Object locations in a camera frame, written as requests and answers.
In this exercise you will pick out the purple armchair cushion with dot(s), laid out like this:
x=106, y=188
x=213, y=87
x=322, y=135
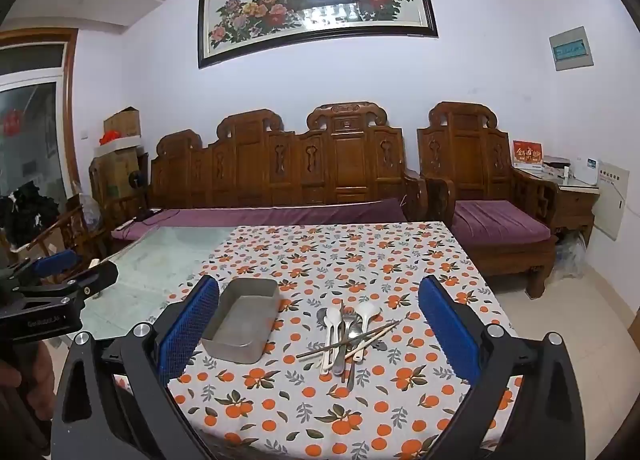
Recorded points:
x=495, y=222

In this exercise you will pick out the orange print tablecloth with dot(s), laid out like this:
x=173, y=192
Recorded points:
x=350, y=260

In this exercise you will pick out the rectangular metal tray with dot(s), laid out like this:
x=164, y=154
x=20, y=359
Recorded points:
x=242, y=315

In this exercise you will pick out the light bamboo chopstick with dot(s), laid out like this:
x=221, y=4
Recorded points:
x=320, y=350

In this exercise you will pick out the brown wooden chopstick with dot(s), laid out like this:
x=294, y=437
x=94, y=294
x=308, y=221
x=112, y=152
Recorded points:
x=385, y=330

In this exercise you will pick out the carved wooden sofa bench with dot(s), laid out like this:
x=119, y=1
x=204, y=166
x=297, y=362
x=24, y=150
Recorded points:
x=300, y=160

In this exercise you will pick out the person's left hand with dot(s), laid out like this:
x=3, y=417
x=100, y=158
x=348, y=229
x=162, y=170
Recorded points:
x=35, y=370

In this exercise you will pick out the red gift box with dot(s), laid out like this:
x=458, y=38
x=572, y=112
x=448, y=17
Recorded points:
x=527, y=153

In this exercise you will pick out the wooden chair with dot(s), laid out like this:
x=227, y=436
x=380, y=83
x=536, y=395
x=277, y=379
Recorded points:
x=75, y=235

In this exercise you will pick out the carved wooden armchair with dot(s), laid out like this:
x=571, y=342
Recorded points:
x=465, y=155

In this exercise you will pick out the dark clothes pile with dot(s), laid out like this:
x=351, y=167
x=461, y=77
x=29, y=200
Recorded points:
x=27, y=215

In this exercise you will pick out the white device box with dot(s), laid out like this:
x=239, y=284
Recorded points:
x=585, y=171

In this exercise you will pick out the white speckled spoon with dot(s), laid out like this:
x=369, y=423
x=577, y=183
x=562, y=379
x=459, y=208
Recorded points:
x=331, y=318

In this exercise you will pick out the wooden side table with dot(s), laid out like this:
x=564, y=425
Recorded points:
x=575, y=205

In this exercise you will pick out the black round fan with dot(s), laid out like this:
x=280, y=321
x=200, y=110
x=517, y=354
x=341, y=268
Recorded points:
x=134, y=180

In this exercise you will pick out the cream wide spoon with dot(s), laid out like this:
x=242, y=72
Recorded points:
x=367, y=312

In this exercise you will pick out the grey wall electrical panel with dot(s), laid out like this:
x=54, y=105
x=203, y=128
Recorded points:
x=571, y=48

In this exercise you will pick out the large cardboard box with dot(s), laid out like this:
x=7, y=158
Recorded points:
x=117, y=173

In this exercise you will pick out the white wall distribution box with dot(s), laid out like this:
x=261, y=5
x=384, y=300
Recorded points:
x=611, y=200

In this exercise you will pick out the clear plastic bag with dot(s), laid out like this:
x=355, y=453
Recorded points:
x=570, y=252

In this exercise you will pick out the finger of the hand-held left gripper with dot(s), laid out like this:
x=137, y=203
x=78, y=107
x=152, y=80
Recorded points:
x=55, y=262
x=90, y=281

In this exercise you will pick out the small cardboard box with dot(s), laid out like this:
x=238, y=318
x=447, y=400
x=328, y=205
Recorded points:
x=122, y=123

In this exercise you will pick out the wooden framed glass door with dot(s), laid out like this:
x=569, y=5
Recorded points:
x=35, y=105

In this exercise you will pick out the red plastic bag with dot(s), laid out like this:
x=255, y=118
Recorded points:
x=109, y=138

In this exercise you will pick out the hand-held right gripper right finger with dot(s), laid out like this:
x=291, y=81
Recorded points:
x=450, y=330

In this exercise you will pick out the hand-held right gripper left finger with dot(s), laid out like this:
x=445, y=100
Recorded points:
x=187, y=330

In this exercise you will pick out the purple sofa cushion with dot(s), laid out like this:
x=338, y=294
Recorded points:
x=260, y=216

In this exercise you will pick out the small stainless steel spoon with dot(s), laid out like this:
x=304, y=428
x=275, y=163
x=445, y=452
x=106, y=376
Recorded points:
x=353, y=340

